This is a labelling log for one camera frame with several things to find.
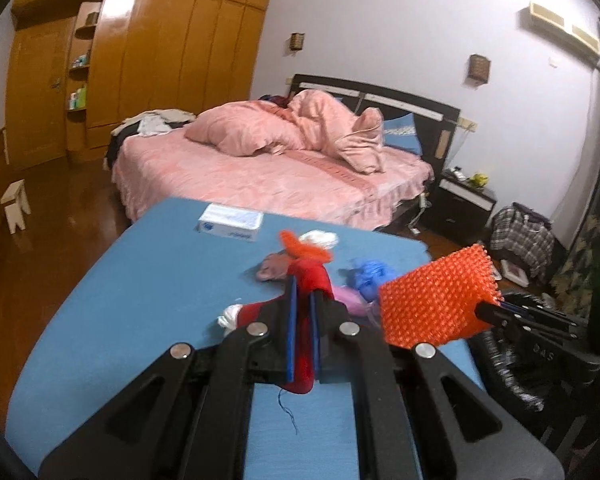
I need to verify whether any floral curtain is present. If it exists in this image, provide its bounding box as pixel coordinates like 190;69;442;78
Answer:
549;214;600;312

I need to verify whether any plaid clothing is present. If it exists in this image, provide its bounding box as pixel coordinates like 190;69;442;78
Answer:
489;203;556;282

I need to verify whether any white charger cable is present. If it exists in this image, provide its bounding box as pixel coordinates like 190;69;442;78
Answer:
409;194;432;234

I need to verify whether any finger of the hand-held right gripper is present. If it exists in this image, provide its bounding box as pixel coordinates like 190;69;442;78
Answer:
501;293;587;329
474;301;582;342

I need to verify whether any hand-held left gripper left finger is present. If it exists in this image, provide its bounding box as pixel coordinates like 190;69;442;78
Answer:
39;280;298;480

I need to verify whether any large wall lamp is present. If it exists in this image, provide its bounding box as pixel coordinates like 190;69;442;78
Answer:
467;54;492;84

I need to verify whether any bed with pink sheet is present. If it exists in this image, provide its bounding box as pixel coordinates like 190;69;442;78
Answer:
111;74;462;235

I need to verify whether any pink duvet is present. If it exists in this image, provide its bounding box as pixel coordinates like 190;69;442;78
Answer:
184;89;387;175

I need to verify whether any blue pillow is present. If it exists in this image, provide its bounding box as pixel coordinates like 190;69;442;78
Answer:
382;112;424;156

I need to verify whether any wooden wardrobe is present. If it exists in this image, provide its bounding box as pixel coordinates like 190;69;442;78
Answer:
9;0;274;172

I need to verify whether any red cloth rag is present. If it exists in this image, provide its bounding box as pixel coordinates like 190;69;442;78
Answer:
217;230;338;396

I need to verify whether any black bag lined bin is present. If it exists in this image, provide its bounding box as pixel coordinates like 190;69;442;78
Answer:
467;330;600;466

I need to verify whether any pink plastic bag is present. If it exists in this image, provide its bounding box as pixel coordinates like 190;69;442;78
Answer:
332;285;381;319

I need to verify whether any orange spiky scrub pad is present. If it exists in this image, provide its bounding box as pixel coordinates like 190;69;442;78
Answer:
377;243;504;350

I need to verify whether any white and blue box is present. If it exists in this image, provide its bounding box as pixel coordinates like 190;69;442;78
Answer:
197;203;265;244

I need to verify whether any dark wooden headboard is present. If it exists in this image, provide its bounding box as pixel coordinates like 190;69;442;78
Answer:
286;74;462;177

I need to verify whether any wall air conditioner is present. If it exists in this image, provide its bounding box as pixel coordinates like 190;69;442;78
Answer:
528;1;600;57

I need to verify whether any pile of clothes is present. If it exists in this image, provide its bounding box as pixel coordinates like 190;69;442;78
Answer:
106;108;199;167

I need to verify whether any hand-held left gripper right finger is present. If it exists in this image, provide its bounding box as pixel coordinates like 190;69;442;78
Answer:
309;291;565;480

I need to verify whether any dark nightstand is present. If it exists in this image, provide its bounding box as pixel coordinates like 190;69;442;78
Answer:
422;169;499;244

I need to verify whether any blue glove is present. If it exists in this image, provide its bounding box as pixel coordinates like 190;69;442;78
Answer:
346;258;397;302

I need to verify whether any white crumpled tissue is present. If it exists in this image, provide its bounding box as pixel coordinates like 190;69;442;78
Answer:
301;230;340;252

